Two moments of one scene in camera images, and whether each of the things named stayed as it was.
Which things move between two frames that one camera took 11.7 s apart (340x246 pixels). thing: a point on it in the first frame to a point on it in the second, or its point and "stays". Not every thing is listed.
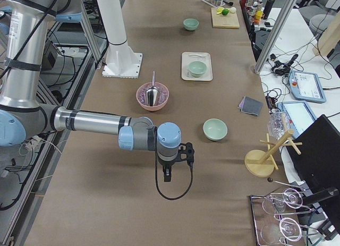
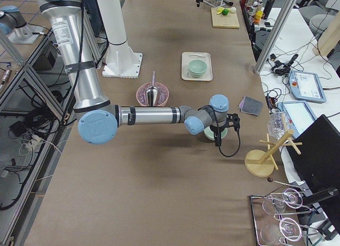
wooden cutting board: [230, 20] stays
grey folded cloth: [250, 105] stays
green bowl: [190, 24] to [197, 68]
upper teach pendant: [306, 86] stays
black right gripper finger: [167, 170] to [218, 137]
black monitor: [319, 163] stays
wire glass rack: [275, 217] stays
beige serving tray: [196, 66] stays
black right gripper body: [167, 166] to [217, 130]
